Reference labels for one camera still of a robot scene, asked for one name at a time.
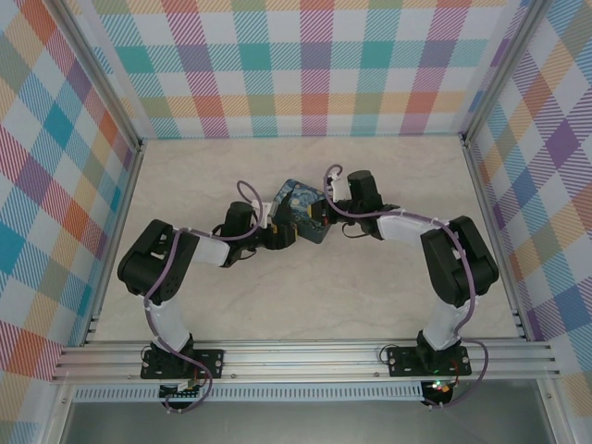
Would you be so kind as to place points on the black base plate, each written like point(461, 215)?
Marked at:
point(402, 361)
point(210, 363)

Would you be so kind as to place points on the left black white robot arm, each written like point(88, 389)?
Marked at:
point(152, 259)

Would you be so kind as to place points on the right aluminium side rail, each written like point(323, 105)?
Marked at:
point(490, 222)

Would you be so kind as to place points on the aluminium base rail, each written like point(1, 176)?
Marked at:
point(300, 363)

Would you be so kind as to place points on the left aluminium side rail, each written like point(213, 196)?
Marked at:
point(118, 208)

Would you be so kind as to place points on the right aluminium corner post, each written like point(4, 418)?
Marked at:
point(501, 69)

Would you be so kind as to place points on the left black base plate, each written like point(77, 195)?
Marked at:
point(210, 363)

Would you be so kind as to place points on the small circuit board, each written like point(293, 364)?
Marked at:
point(182, 393)
point(439, 388)

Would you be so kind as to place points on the aluminium side rail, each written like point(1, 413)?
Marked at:
point(490, 222)
point(118, 208)

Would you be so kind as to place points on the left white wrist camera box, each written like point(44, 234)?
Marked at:
point(263, 215)

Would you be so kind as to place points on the starry night painted tin box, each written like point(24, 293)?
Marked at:
point(303, 205)

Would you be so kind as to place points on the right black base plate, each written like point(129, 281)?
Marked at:
point(402, 361)

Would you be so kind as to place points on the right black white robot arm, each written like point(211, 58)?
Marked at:
point(462, 263)

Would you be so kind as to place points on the right small circuit board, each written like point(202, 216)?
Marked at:
point(439, 388)

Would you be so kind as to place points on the left small circuit board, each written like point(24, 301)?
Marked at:
point(182, 393)

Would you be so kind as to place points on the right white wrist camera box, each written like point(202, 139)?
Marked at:
point(336, 187)

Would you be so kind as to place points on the grey metal panel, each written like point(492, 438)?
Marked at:
point(300, 423)

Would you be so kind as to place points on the left aluminium corner post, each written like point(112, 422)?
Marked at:
point(99, 76)

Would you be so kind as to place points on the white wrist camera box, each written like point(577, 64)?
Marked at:
point(336, 187)
point(263, 215)

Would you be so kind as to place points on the aluminium corner post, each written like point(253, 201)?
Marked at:
point(99, 76)
point(501, 69)

